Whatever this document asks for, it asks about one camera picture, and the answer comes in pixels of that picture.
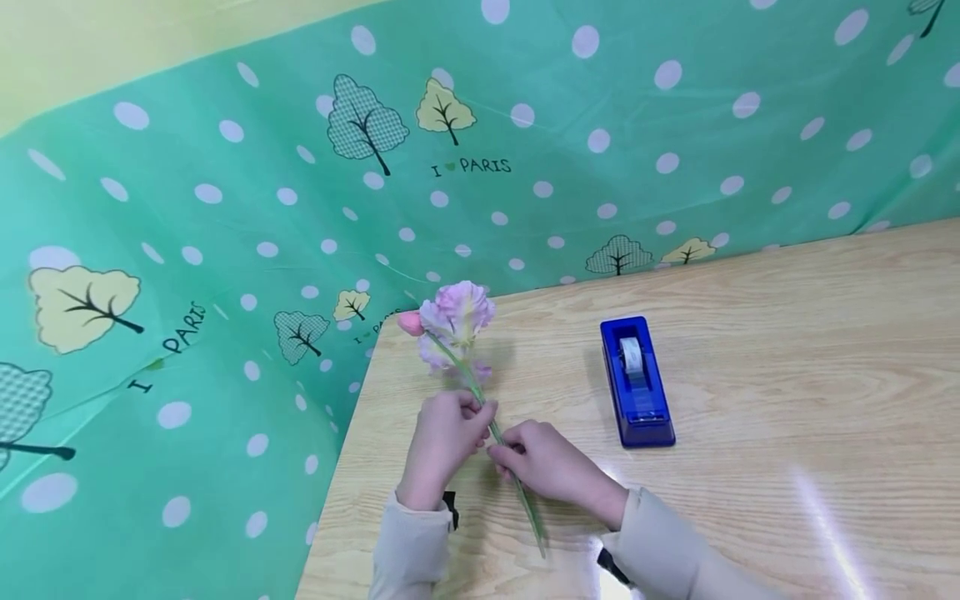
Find pink artificial flower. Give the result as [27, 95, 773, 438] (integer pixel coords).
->
[397, 280, 548, 559]

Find person's right hand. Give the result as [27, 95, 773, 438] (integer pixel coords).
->
[487, 419, 630, 531]

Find blue tape dispenser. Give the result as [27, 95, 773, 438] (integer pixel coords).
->
[599, 315, 677, 449]

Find person's left hand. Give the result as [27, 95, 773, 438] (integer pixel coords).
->
[395, 389, 500, 512]

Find person's left forearm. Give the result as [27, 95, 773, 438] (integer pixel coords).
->
[367, 490, 458, 600]

